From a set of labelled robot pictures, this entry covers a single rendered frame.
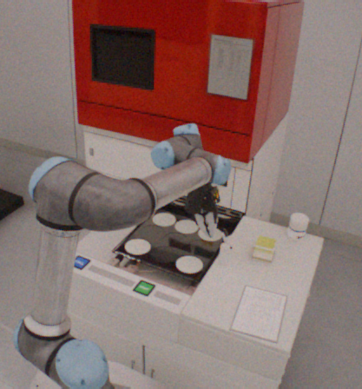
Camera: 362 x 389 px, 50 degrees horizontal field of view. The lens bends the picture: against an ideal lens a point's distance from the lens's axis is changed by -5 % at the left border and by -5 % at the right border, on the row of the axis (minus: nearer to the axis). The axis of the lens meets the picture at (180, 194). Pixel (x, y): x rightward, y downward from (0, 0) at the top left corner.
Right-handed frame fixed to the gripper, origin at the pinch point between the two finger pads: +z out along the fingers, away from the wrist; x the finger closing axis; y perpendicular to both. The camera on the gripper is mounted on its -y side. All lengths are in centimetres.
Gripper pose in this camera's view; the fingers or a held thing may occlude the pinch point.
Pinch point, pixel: (209, 234)
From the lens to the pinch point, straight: 131.2
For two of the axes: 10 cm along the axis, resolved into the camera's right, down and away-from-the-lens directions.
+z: 2.5, 9.3, 2.5
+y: 3.8, -3.3, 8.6
